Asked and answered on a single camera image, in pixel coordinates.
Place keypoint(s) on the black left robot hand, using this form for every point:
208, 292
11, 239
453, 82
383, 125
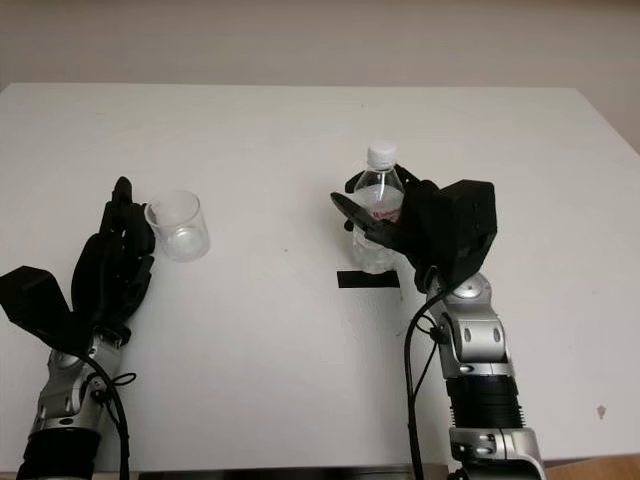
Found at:
107, 270

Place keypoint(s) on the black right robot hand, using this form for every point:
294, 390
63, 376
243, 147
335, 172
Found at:
425, 230

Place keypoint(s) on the clear water bottle white cap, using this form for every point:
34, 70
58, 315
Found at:
380, 195

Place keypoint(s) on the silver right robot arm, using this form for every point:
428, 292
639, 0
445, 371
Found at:
480, 360

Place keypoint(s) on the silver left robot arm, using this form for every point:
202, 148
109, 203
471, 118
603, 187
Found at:
65, 390

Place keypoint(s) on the clear plastic cup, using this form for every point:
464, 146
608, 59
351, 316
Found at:
180, 225

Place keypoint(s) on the black tape strip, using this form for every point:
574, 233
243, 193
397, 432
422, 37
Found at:
365, 281

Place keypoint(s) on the dark robot torso edge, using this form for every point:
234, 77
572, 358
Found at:
275, 474

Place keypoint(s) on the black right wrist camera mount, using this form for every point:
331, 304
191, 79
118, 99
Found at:
472, 225

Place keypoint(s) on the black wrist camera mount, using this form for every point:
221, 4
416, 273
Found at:
35, 300
472, 225

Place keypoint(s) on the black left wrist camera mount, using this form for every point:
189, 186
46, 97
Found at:
35, 300

